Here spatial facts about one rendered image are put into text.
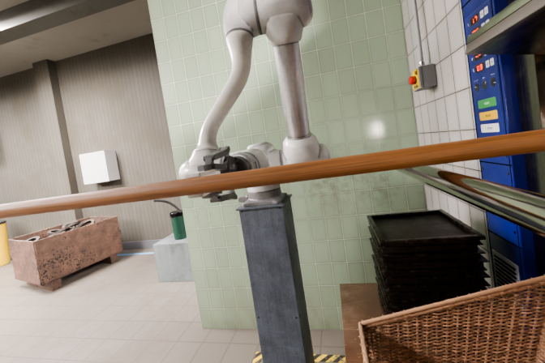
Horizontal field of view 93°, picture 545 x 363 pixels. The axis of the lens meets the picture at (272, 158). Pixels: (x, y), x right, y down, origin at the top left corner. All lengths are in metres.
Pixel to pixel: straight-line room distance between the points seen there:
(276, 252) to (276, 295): 0.19
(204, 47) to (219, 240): 1.34
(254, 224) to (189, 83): 1.16
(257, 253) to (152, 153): 3.27
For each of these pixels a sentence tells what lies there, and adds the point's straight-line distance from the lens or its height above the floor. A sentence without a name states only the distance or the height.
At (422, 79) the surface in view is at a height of 1.45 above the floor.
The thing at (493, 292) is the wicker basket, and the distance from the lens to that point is 0.89.
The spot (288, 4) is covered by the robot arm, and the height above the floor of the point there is 1.71.
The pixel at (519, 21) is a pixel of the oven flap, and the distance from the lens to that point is 0.69.
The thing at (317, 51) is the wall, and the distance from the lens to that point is 1.75.
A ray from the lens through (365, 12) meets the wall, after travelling 1.83.
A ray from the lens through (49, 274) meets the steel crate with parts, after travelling 4.07.
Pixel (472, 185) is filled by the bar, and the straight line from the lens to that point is 0.34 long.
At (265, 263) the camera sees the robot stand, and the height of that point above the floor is 0.74.
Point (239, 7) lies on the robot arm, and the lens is 1.04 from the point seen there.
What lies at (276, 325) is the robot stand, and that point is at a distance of 1.36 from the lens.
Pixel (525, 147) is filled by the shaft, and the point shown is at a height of 1.19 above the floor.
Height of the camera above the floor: 1.24
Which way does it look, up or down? 2 degrees down
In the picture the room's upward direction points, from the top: 9 degrees counter-clockwise
